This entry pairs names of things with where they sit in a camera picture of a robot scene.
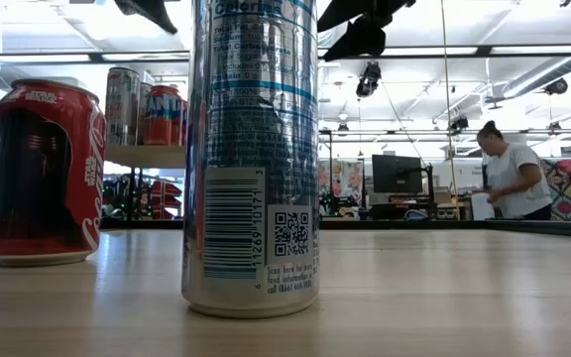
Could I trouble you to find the red soda can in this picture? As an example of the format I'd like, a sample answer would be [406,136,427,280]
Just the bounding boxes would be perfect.
[0,77,107,268]

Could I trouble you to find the floral patterned cloth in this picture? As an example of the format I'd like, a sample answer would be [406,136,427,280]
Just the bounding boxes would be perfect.
[317,159,365,217]

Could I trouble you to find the dark computer monitor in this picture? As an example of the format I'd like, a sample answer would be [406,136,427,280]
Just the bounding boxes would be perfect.
[372,154,424,194]

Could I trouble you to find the silver blue Red Bull can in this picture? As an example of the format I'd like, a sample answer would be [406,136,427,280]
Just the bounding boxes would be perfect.
[180,0,320,318]

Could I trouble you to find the wooden shelf black metal legs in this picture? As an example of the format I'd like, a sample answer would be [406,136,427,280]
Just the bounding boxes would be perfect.
[104,143,190,222]

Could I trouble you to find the hanging yellow cable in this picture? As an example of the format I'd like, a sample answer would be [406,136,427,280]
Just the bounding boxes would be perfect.
[438,0,461,219]

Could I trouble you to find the white Celsius can black lid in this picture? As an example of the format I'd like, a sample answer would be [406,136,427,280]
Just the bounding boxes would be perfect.
[104,66,142,147]

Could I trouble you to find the silver ceiling duct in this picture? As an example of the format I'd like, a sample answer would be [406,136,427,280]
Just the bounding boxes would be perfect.
[502,55,571,99]

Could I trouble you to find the white container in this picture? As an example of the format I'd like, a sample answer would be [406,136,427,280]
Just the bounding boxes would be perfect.
[470,191,496,222]

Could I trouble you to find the person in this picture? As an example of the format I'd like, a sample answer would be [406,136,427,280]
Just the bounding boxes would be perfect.
[476,119,554,222]

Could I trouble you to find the red storage bins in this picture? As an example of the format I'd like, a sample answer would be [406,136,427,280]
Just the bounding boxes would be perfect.
[146,178,183,220]

